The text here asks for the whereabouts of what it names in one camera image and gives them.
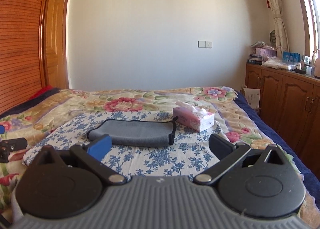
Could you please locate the pink jug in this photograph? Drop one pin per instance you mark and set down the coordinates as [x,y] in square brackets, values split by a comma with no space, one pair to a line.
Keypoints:
[315,61]

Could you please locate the white wall switch socket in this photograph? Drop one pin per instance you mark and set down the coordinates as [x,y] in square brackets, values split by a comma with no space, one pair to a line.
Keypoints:
[205,44]

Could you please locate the patterned curtain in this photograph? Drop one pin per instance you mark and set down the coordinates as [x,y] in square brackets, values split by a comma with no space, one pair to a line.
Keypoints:
[279,27]

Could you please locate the blue box on cabinet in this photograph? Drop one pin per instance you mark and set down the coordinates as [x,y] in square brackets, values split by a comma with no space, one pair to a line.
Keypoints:
[291,57]

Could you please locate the wooden slatted wardrobe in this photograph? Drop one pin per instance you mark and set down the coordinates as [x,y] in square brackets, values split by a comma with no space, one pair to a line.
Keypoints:
[22,50]

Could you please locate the dark blue bed sheet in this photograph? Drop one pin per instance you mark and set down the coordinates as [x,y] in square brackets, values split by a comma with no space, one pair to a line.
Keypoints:
[310,181]

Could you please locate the wooden cabinet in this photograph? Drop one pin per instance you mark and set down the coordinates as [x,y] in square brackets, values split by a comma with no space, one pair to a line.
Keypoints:
[289,103]

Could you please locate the wooden door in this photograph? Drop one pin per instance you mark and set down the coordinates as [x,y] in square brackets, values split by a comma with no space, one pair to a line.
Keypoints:
[55,60]

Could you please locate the pink box on cabinet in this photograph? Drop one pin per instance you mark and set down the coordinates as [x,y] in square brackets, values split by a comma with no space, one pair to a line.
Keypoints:
[266,53]

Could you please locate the floral bed quilt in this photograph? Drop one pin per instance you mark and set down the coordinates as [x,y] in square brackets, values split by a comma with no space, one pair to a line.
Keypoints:
[39,117]

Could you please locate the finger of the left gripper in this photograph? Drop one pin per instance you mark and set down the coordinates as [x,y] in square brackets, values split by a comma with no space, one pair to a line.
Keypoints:
[11,145]
[2,129]

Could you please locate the purple and grey towel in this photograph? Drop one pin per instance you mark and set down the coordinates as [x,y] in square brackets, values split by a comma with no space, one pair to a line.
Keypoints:
[136,133]

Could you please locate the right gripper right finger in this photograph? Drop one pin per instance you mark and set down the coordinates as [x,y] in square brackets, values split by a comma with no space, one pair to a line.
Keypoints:
[229,156]

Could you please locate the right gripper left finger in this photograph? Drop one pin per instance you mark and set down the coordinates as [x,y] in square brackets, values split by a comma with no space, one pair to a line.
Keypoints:
[90,156]

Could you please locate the red blanket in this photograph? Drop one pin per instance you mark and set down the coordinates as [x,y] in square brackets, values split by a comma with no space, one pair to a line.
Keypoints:
[41,91]

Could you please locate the pink tissue pack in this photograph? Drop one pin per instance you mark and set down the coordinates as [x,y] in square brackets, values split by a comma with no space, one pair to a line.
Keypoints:
[193,117]

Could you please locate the white cardboard box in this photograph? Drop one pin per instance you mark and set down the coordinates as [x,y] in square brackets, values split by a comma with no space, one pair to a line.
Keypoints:
[252,97]

